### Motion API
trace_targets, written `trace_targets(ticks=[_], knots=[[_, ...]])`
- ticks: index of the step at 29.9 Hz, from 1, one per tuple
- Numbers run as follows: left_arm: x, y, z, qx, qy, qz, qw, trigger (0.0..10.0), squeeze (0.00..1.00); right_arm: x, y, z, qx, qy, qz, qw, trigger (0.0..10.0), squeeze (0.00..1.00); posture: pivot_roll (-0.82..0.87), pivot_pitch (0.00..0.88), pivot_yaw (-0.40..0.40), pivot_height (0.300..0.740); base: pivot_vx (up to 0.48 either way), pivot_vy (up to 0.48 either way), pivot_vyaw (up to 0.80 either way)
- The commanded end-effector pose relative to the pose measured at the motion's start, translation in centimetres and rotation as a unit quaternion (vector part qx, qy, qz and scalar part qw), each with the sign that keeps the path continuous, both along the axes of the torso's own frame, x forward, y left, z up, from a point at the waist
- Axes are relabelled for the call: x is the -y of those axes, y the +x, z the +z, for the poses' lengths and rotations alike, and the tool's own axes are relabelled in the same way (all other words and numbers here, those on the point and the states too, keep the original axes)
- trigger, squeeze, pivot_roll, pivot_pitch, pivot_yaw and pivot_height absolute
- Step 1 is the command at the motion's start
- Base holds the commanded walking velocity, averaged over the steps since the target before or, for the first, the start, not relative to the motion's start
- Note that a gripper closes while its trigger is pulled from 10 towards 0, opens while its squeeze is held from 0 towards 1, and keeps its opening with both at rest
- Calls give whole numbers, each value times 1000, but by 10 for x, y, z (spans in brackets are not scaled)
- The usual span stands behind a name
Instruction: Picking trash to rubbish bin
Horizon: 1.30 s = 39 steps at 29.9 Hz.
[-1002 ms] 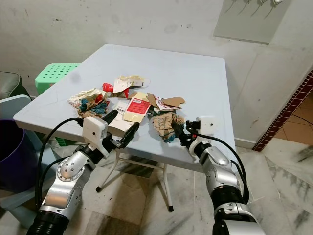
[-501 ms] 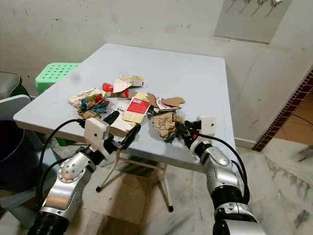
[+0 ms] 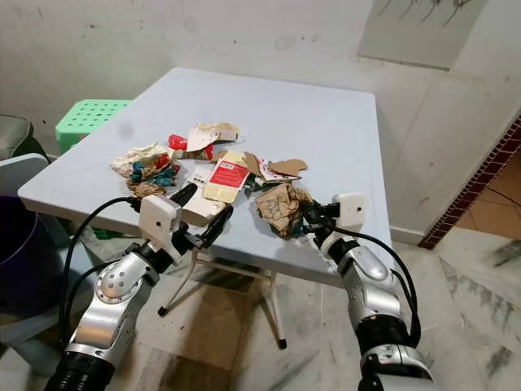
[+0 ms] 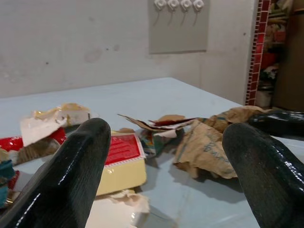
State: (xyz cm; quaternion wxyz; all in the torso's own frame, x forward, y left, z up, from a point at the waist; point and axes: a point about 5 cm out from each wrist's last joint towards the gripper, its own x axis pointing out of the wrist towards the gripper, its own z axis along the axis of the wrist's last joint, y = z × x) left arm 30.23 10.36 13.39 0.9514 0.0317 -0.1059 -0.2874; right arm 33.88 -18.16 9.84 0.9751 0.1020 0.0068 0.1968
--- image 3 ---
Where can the teal crumpled wrapper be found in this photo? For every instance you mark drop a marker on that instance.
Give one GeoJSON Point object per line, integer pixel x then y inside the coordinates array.
{"type": "Point", "coordinates": [151, 173]}

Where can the dark green cushioned seat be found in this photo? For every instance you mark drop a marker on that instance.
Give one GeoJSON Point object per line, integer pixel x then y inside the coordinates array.
{"type": "Point", "coordinates": [18, 137]}

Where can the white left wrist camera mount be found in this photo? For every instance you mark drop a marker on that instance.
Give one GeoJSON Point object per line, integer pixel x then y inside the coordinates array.
{"type": "Point", "coordinates": [159, 220]}

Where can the red and yellow card package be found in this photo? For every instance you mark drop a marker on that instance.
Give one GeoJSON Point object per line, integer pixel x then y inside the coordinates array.
{"type": "Point", "coordinates": [228, 177]}

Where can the brown cardboard scrap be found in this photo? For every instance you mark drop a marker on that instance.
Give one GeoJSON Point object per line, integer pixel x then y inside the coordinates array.
{"type": "Point", "coordinates": [289, 166]}

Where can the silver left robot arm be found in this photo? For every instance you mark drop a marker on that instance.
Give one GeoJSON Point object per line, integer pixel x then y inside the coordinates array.
{"type": "Point", "coordinates": [118, 297]}

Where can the grey wall poster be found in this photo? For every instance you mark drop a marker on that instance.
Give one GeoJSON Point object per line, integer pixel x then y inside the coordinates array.
{"type": "Point", "coordinates": [419, 32]}

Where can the white paper box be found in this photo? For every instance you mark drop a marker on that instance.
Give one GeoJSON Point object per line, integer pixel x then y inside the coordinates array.
{"type": "Point", "coordinates": [199, 204]}

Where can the light blue plastic chair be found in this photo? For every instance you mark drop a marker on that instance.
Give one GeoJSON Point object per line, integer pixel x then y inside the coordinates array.
{"type": "Point", "coordinates": [18, 173]}

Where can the large crumpled brown paper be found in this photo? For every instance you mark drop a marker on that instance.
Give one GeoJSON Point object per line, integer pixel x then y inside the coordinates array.
{"type": "Point", "coordinates": [281, 208]}

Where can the small crumpled brown paper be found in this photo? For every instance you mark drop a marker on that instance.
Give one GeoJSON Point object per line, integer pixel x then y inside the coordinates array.
{"type": "Point", "coordinates": [145, 190]}

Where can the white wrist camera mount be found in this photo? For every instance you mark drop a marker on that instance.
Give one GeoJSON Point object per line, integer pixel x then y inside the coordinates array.
{"type": "Point", "coordinates": [159, 220]}
{"type": "Point", "coordinates": [350, 210]}

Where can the torn beige cardboard piece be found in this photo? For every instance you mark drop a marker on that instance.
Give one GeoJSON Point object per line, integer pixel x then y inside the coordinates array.
{"type": "Point", "coordinates": [212, 134]}

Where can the red plastic scrap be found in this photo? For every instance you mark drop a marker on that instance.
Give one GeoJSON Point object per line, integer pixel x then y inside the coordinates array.
{"type": "Point", "coordinates": [177, 142]}

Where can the white red striped card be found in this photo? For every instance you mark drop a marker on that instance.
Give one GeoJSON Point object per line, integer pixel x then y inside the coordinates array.
{"type": "Point", "coordinates": [267, 171]}

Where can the dark purple rubbish bin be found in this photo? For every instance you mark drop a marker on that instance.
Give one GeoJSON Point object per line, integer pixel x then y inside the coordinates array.
{"type": "Point", "coordinates": [16, 252]}

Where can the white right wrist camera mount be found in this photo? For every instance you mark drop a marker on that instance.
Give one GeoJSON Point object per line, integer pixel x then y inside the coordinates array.
{"type": "Point", "coordinates": [350, 210]}

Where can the white folding table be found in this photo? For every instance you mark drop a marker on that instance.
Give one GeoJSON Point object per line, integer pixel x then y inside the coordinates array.
{"type": "Point", "coordinates": [301, 114]}

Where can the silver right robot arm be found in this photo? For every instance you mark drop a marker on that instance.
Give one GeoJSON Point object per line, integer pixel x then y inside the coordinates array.
{"type": "Point", "coordinates": [374, 305]}

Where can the green plastic stool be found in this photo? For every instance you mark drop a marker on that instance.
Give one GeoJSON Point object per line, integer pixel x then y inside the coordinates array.
{"type": "Point", "coordinates": [89, 120]}

